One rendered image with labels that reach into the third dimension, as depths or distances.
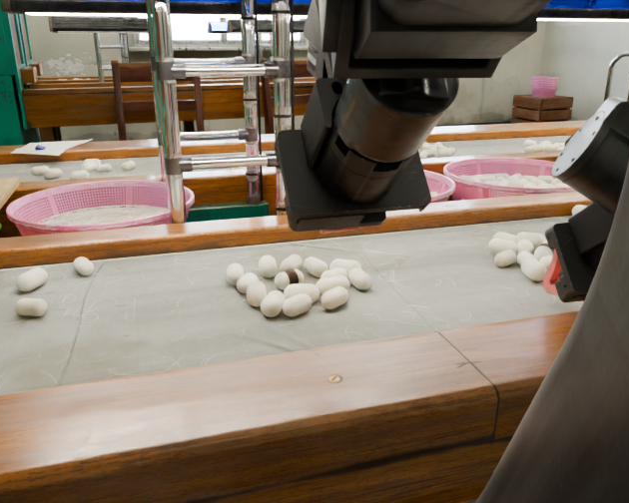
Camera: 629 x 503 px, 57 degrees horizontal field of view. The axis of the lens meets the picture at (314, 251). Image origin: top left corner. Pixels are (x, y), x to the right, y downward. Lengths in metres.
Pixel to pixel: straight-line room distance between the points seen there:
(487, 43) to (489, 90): 6.84
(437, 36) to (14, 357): 0.44
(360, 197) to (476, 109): 6.66
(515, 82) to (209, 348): 6.91
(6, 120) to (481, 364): 3.00
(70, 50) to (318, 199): 5.27
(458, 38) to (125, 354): 0.39
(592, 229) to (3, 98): 2.99
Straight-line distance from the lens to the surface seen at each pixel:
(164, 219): 0.85
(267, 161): 0.82
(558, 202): 0.97
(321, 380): 0.43
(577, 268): 0.55
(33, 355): 0.57
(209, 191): 1.08
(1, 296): 0.71
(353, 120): 0.33
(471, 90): 6.96
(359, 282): 0.63
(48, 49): 5.62
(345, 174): 0.37
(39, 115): 3.32
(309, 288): 0.59
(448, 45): 0.27
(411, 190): 0.42
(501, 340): 0.51
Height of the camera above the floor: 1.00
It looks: 20 degrees down
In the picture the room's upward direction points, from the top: straight up
